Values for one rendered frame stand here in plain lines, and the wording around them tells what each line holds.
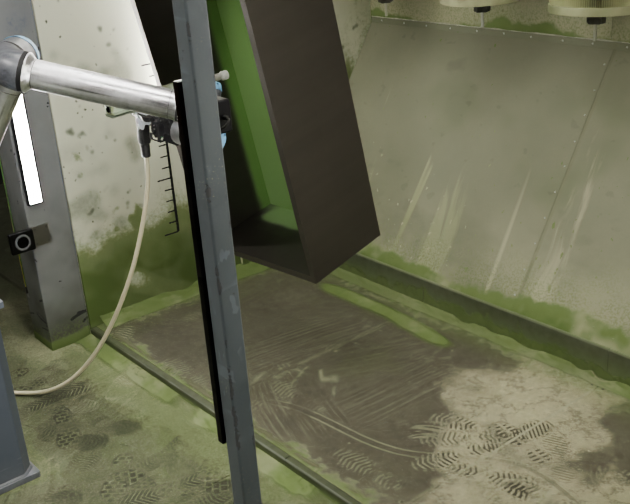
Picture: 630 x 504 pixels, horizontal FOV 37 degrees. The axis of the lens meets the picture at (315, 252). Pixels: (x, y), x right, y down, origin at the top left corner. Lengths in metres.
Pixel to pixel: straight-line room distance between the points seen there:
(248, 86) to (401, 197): 0.95
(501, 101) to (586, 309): 1.00
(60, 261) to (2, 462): 1.05
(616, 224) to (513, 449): 0.95
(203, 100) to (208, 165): 0.13
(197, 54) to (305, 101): 1.28
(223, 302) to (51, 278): 2.08
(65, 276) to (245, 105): 1.04
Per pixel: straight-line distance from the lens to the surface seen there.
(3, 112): 2.98
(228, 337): 2.02
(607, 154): 3.70
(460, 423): 3.25
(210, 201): 1.90
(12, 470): 3.29
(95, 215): 4.02
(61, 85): 2.76
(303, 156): 3.11
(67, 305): 4.07
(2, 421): 3.20
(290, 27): 3.00
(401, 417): 3.28
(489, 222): 3.87
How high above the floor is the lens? 1.81
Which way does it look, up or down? 22 degrees down
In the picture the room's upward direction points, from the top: 4 degrees counter-clockwise
